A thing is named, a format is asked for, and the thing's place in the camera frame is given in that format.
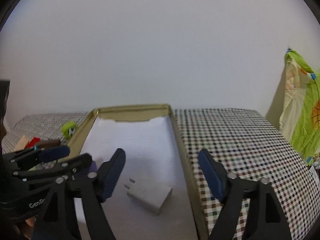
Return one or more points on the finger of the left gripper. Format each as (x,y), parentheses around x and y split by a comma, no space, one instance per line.
(69,168)
(28,158)

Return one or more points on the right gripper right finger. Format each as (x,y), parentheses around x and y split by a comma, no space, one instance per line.
(265,217)

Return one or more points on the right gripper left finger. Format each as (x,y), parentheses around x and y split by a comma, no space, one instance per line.
(57,218)

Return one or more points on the white and tan carton box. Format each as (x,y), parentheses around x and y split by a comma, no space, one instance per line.
(23,141)

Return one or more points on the red toy brick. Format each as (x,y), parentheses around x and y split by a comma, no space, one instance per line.
(32,142)

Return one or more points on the brown chocolate bar block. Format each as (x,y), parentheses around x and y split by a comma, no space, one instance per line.
(47,144)

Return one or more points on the green toy brick with football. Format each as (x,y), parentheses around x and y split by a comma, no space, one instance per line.
(68,129)

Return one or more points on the white charger adapter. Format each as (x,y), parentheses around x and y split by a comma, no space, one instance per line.
(150,194)

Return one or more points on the person's hand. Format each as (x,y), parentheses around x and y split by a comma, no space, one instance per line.
(24,228)

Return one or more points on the white paper liner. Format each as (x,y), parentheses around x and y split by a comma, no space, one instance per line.
(151,154)

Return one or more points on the gold metal tin box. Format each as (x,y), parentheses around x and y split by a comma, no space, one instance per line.
(142,113)

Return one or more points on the checkered tablecloth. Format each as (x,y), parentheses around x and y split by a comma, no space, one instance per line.
(242,140)

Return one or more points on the green patterned plastic bag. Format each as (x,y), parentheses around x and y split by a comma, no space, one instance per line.
(299,121)

